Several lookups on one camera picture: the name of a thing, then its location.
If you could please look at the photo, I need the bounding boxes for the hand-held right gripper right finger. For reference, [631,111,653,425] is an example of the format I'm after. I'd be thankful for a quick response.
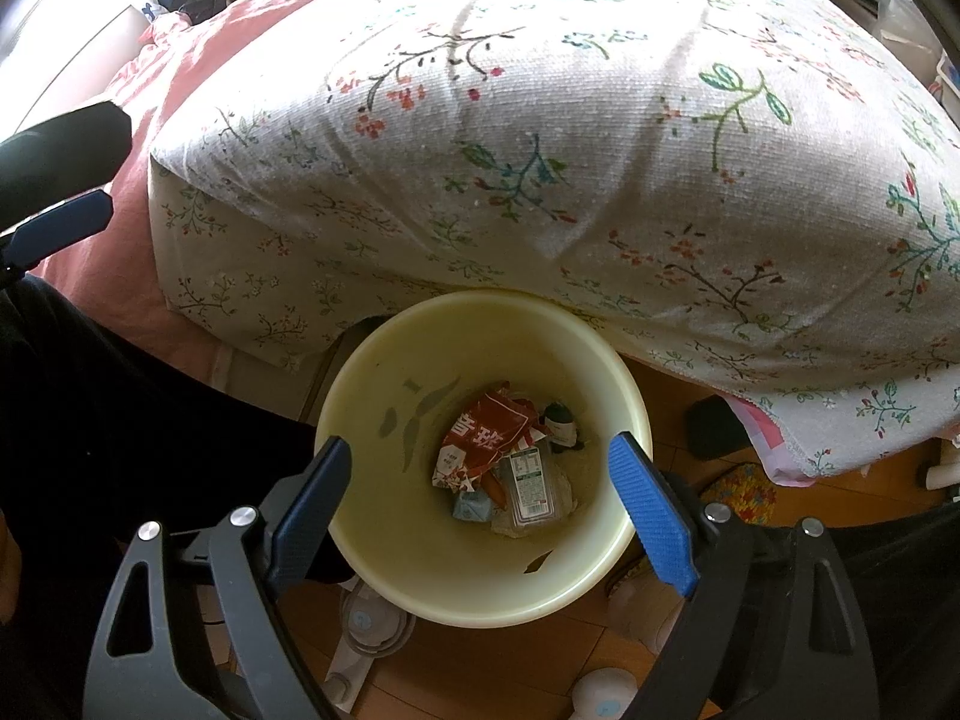
[606,431,882,720]

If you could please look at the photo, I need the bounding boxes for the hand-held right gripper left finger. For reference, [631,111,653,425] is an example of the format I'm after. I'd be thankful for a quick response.
[82,435,353,720]

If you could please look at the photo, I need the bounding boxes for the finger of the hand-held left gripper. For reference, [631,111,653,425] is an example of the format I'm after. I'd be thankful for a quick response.
[0,190,115,275]
[0,100,136,232]

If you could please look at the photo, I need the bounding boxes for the pale yellow plastic bin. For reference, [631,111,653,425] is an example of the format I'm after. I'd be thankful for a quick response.
[313,289,652,628]

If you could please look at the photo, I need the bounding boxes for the clear plastic container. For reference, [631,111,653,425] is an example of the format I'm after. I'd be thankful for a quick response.
[498,445,575,530]

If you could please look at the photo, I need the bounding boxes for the small green-capped bottle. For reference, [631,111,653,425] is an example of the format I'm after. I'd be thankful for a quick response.
[543,403,590,452]

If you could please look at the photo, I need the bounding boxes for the orange snack wrapper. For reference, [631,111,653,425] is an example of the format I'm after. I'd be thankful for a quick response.
[433,385,553,493]

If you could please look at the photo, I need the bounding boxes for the colourful patterned slipper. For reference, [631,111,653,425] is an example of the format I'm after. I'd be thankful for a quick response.
[697,465,782,527]

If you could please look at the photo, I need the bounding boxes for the white pink floor object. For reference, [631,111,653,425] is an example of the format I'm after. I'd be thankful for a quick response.
[606,570,684,655]

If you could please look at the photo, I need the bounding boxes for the black floor object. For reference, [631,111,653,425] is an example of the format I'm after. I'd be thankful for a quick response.
[684,397,752,461]

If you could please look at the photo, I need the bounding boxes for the white wheeled device base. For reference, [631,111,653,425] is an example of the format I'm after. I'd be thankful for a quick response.
[325,577,418,707]

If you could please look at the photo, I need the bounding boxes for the pink blanket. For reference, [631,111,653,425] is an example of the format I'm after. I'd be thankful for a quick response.
[34,0,421,293]

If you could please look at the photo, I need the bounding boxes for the pink bed skirt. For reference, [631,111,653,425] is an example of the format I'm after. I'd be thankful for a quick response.
[720,390,820,485]

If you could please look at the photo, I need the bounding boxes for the grey blue small packet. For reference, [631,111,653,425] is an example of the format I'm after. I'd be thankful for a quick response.
[450,487,497,523]

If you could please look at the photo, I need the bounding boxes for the white round device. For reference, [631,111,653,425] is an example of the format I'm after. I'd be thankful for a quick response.
[573,667,639,720]

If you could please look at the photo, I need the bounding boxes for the black jacket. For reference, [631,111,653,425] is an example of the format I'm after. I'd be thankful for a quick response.
[182,0,250,25]

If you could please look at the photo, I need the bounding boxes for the floral bed sheet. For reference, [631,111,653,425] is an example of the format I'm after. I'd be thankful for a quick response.
[148,0,960,482]

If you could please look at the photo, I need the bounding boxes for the clear plastic bag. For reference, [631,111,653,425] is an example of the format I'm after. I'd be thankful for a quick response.
[868,0,955,70]

